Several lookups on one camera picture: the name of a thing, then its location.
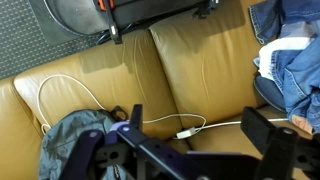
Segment tan leather couch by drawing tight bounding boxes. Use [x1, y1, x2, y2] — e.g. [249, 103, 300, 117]
[0, 0, 320, 180]

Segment black robot cart table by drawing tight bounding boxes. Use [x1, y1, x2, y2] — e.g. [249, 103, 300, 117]
[28, 0, 221, 46]

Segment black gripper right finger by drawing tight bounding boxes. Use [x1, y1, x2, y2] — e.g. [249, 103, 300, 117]
[240, 106, 299, 180]

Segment blue denim jeans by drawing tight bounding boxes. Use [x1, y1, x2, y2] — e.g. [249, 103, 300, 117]
[248, 0, 320, 134]

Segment grey backpack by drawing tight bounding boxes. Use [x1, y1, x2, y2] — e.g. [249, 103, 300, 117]
[38, 105, 135, 180]

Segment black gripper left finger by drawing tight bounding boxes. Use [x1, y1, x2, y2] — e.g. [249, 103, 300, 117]
[116, 104, 188, 171]

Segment white charger with cable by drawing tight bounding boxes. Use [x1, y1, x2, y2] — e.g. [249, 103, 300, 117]
[35, 73, 290, 141]

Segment cream white cloth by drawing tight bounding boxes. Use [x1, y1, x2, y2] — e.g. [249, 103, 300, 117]
[258, 21, 316, 82]

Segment orange black clamp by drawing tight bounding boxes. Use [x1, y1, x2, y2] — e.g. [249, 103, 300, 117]
[97, 0, 123, 45]

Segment navy blue garment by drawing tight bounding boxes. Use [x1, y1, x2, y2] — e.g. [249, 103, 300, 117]
[253, 74, 288, 113]

